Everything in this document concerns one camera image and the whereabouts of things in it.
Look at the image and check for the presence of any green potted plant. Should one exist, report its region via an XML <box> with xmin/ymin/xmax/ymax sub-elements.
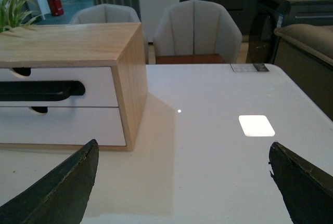
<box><xmin>1</xmin><ymin>0</ymin><xmax>42</xmax><ymax>33</ymax></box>

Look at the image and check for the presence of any grey cushion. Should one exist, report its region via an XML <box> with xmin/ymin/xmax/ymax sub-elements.
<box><xmin>274</xmin><ymin>24</ymin><xmax>332</xmax><ymax>65</ymax></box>

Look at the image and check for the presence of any wooden drawer cabinet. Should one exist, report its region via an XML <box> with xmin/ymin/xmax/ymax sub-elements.
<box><xmin>1</xmin><ymin>23</ymin><xmax>148</xmax><ymax>151</ymax></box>

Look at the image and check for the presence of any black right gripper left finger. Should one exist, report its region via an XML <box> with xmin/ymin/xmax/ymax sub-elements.
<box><xmin>1</xmin><ymin>139</ymin><xmax>99</xmax><ymax>223</ymax></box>

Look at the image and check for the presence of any beige armchair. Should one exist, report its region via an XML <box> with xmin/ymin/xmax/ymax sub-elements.
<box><xmin>153</xmin><ymin>0</ymin><xmax>242</xmax><ymax>63</ymax></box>
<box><xmin>69</xmin><ymin>4</ymin><xmax>140</xmax><ymax>24</ymax></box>

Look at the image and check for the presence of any label sticker on table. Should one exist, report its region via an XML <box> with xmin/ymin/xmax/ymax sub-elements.
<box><xmin>230</xmin><ymin>63</ymin><xmax>269</xmax><ymax>72</ymax></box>

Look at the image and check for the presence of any beige armchair centre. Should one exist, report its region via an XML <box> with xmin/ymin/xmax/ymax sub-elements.
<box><xmin>153</xmin><ymin>0</ymin><xmax>242</xmax><ymax>63</ymax></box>

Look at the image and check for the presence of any dark washing machine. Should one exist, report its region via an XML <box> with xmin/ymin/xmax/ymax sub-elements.
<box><xmin>246</xmin><ymin>0</ymin><xmax>332</xmax><ymax>63</ymax></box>

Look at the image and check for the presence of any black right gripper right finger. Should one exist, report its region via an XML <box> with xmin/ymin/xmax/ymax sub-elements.
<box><xmin>268</xmin><ymin>141</ymin><xmax>332</xmax><ymax>223</ymax></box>

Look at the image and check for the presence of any beige armchair left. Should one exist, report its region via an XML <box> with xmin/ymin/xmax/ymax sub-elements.
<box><xmin>69</xmin><ymin>4</ymin><xmax>140</xmax><ymax>24</ymax></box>

